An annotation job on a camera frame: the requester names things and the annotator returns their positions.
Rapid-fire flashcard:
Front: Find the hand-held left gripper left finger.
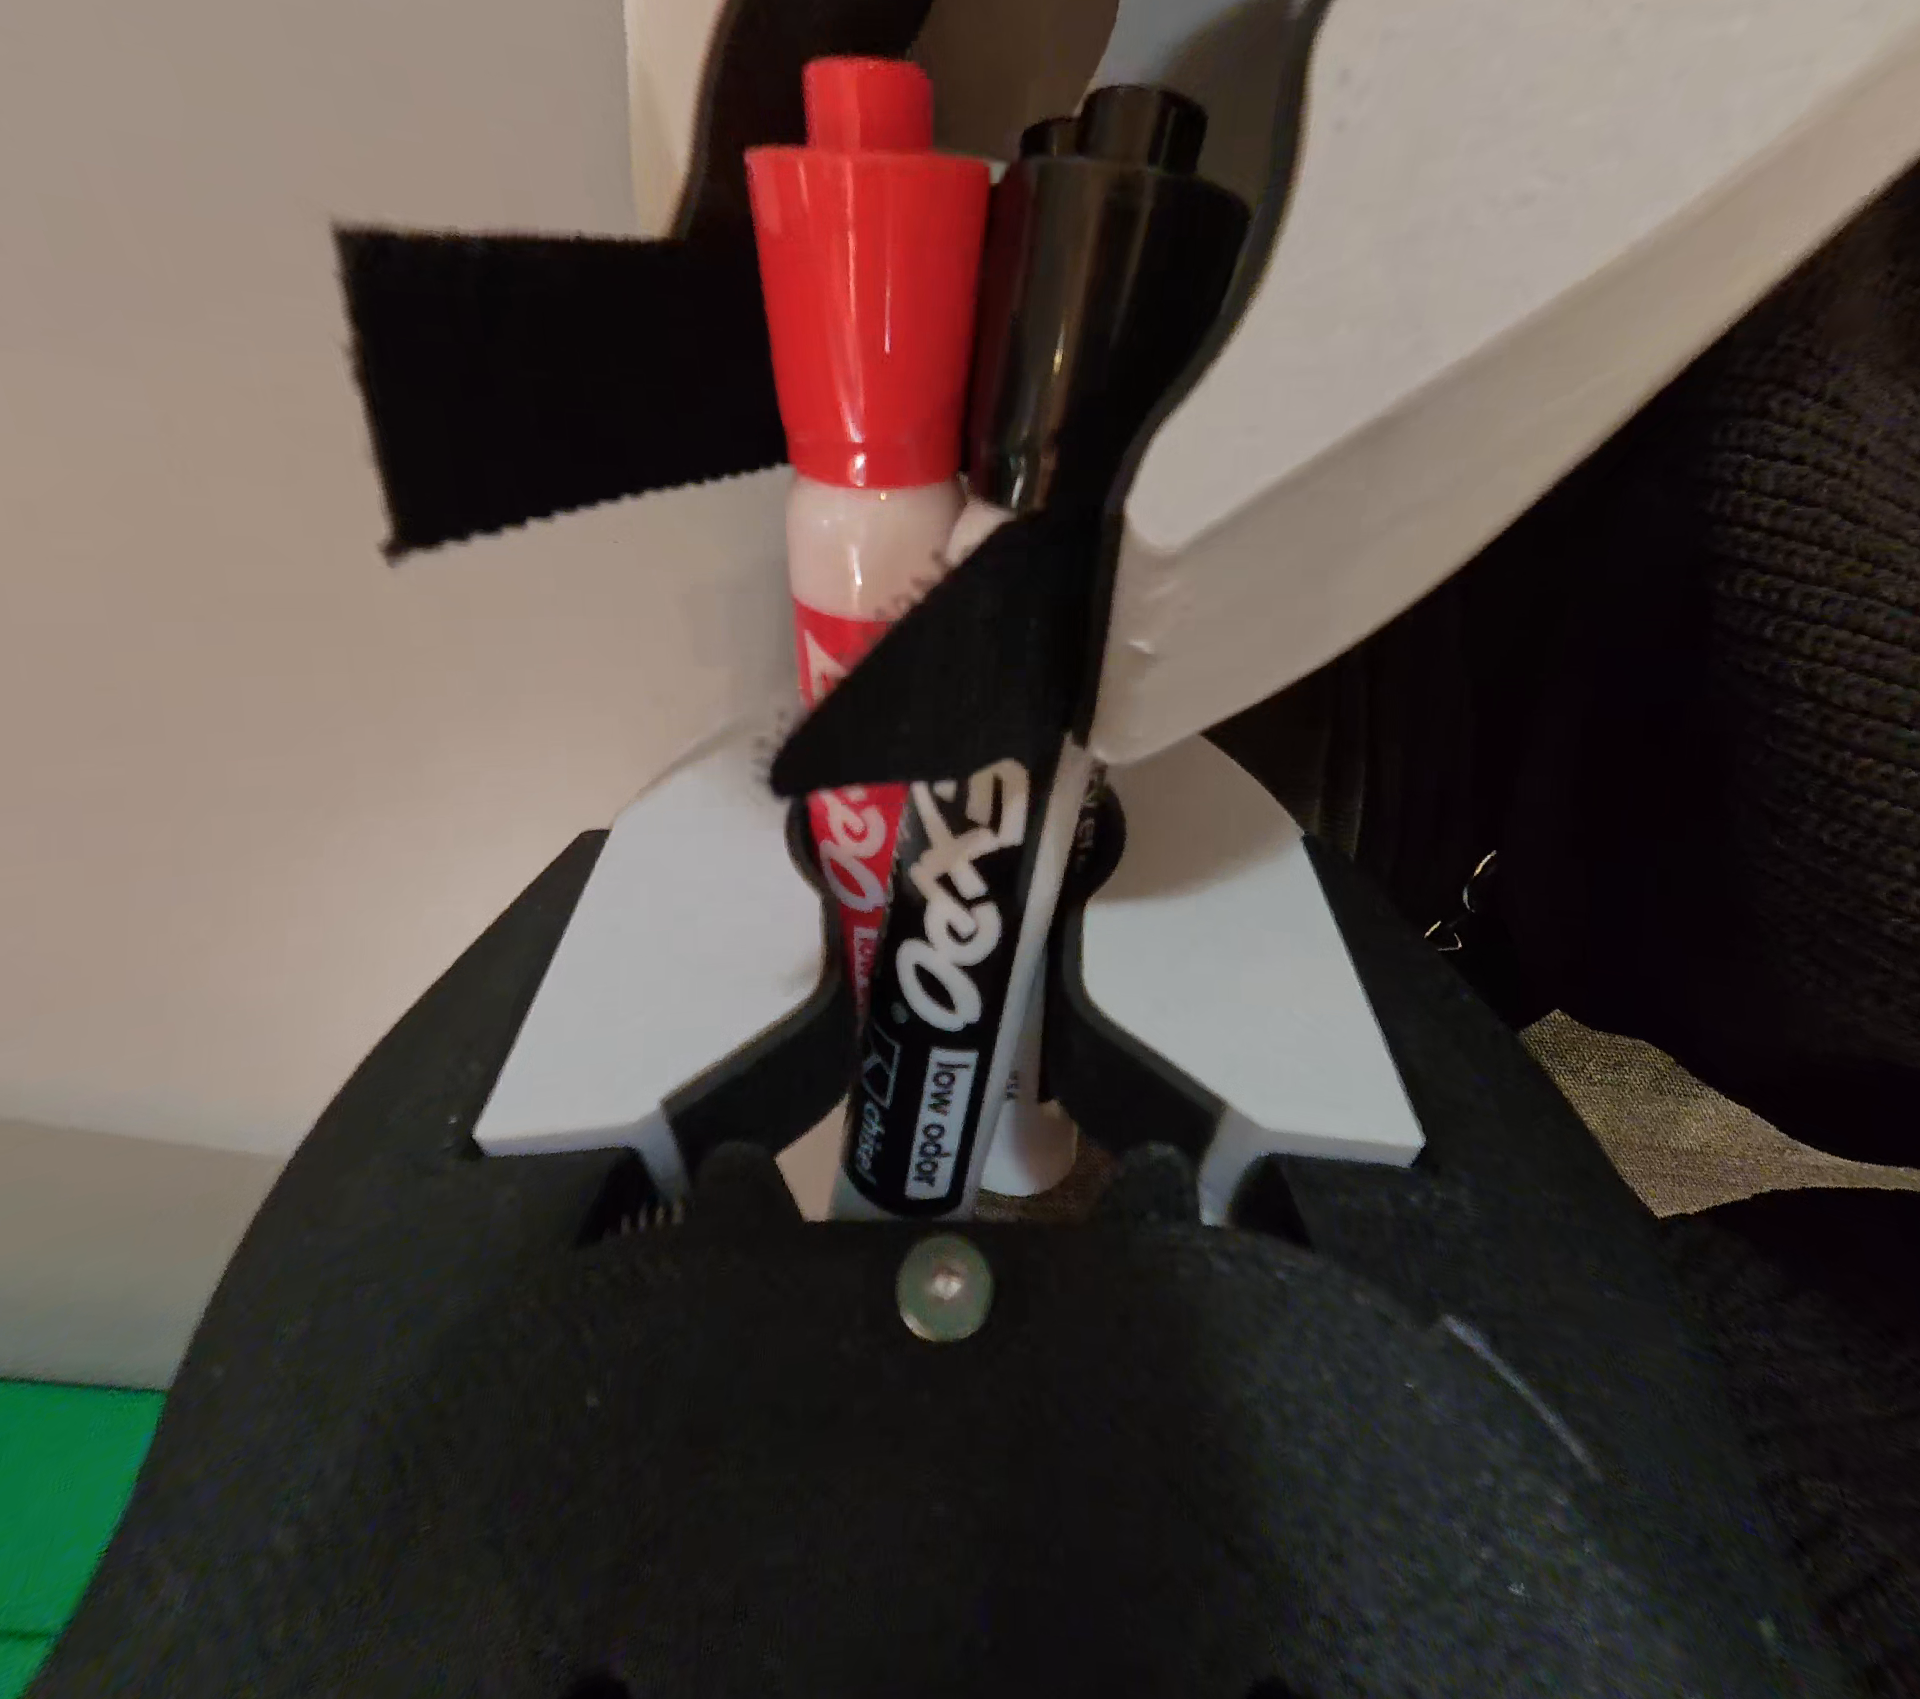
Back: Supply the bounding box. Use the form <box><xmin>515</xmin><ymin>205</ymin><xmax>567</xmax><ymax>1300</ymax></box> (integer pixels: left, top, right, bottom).
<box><xmin>471</xmin><ymin>729</ymin><xmax>844</xmax><ymax>1191</ymax></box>

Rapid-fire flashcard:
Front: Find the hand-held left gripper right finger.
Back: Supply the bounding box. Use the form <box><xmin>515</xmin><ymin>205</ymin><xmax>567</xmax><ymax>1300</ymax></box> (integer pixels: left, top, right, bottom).
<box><xmin>1051</xmin><ymin>746</ymin><xmax>1427</xmax><ymax>1225</ymax></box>

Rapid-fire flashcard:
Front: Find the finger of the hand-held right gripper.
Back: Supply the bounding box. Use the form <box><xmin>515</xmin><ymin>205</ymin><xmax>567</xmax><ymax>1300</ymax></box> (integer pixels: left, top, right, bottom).
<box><xmin>1073</xmin><ymin>0</ymin><xmax>1920</xmax><ymax>772</ymax></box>
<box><xmin>623</xmin><ymin>0</ymin><xmax>984</xmax><ymax>248</ymax></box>

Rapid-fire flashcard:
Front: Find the black dry-erase marker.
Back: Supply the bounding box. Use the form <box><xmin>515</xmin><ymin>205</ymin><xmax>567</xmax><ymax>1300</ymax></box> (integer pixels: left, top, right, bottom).
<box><xmin>832</xmin><ymin>86</ymin><xmax>1254</xmax><ymax>1221</ymax></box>
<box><xmin>959</xmin><ymin>116</ymin><xmax>1118</xmax><ymax>1197</ymax></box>

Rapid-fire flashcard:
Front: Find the red dry-erase marker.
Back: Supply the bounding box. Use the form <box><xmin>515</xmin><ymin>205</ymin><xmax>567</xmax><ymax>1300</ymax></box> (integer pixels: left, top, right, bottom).
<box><xmin>747</xmin><ymin>54</ymin><xmax>993</xmax><ymax>1026</ymax></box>

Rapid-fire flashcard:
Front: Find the black hook-and-loop strap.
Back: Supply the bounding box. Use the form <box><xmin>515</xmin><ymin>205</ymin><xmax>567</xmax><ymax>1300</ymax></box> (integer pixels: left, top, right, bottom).
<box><xmin>332</xmin><ymin>200</ymin><xmax>1254</xmax><ymax>804</ymax></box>

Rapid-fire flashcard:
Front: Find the green plastic bin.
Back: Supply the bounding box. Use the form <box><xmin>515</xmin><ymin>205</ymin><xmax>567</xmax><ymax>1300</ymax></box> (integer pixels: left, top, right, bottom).
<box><xmin>0</xmin><ymin>1376</ymin><xmax>172</xmax><ymax>1699</ymax></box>

